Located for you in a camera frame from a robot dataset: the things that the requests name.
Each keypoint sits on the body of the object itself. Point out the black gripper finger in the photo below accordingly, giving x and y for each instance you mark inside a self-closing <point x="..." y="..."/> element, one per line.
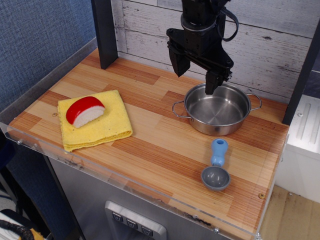
<point x="179" y="62"/>
<point x="213" y="80"/>

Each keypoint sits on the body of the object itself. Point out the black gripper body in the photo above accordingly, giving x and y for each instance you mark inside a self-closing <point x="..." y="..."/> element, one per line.
<point x="205" y="50"/>

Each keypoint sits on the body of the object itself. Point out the stainless steel stockpot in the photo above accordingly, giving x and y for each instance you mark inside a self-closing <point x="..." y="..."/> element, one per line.
<point x="219" y="114"/>

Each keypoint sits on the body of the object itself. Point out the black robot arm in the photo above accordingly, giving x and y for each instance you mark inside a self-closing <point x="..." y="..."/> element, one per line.
<point x="203" y="15"/>

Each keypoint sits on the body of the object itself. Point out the yellow folded cloth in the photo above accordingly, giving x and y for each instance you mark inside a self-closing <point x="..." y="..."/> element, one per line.
<point x="113" y="125"/>

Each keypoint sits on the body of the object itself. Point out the blue grey ice cream scoop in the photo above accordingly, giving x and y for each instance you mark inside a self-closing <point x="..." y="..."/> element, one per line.
<point x="215" y="177"/>

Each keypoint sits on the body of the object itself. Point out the red white toy sushi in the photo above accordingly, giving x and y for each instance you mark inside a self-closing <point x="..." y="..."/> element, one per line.
<point x="84" y="111"/>

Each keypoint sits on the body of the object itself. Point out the white appliance at right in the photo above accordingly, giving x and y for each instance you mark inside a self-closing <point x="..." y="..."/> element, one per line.
<point x="299" y="167"/>

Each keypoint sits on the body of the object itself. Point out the clear acrylic front guard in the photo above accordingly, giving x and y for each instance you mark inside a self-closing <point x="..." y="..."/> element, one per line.
<point x="155" y="183"/>

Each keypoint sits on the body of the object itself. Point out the silver button control panel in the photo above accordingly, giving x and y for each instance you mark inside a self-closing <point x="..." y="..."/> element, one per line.
<point x="126" y="224"/>

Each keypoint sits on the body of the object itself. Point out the yellow object bottom left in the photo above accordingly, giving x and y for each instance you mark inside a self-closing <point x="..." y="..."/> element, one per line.
<point x="34" y="235"/>

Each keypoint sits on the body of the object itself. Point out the black right vertical post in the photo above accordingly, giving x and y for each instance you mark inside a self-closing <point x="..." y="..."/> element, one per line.
<point x="303" y="77"/>

